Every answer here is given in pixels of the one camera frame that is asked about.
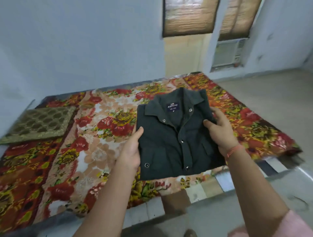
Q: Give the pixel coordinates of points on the person's left hand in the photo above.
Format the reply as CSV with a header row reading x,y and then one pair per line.
x,y
131,152

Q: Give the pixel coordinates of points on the person's right hand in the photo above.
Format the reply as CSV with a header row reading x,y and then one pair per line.
x,y
223,135

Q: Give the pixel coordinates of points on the person's right thumb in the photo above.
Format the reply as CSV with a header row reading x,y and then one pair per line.
x,y
210,126

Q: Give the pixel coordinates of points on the person's left thumb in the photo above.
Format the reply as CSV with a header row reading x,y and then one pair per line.
x,y
138,133

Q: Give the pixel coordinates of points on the dark green shirt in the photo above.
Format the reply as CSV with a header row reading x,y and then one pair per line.
x,y
174,136

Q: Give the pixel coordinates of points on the person's left forearm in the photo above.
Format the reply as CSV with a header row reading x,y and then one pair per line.
x,y
110,202

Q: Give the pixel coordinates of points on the person's right forearm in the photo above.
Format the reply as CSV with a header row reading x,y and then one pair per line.
x,y
251,188

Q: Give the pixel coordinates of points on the bed mattress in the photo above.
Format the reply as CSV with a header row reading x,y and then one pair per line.
x,y
226,182

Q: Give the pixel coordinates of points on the red floral bedsheet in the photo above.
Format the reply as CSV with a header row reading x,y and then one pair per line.
x,y
80,146

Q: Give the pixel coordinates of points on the white window air conditioner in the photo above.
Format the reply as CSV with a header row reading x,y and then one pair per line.
x,y
226,52

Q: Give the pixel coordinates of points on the olive gold patterned cushion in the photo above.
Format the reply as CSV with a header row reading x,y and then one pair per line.
x,y
39,124

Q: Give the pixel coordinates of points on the person's foot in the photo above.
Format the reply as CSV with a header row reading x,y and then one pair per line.
x,y
190,233

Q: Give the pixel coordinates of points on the brown window blind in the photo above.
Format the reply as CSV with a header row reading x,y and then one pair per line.
x,y
189,17
237,19

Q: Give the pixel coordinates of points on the pink shirt sleeve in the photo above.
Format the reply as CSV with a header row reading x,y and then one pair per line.
x,y
293,225

